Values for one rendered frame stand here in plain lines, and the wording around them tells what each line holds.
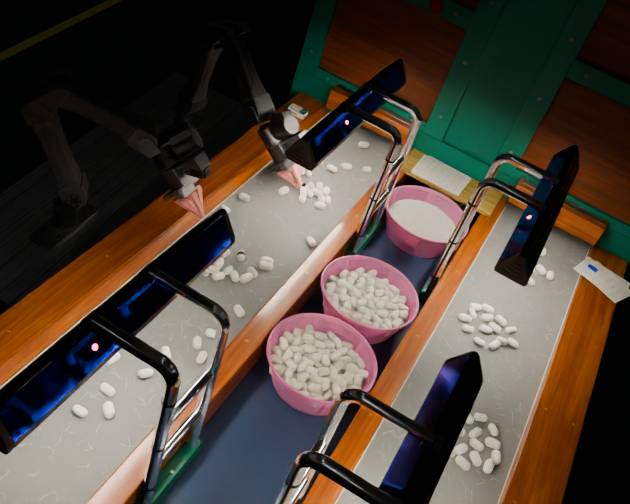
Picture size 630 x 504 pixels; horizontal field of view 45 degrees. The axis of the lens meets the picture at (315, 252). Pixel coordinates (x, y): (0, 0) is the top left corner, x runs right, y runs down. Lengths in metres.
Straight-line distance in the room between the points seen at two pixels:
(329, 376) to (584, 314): 0.83
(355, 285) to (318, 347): 0.25
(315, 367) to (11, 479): 0.70
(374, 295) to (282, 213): 0.36
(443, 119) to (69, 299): 1.34
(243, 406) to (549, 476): 0.70
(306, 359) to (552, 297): 0.84
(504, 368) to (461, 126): 0.87
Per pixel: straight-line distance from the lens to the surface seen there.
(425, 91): 2.51
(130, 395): 1.64
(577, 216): 2.47
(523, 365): 2.05
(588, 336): 2.21
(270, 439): 1.71
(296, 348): 1.80
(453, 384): 1.37
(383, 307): 2.01
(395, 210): 2.33
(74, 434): 1.58
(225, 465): 1.66
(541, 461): 1.84
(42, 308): 1.75
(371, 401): 1.26
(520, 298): 2.23
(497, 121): 2.47
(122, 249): 1.89
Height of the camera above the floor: 2.06
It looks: 40 degrees down
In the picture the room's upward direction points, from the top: 20 degrees clockwise
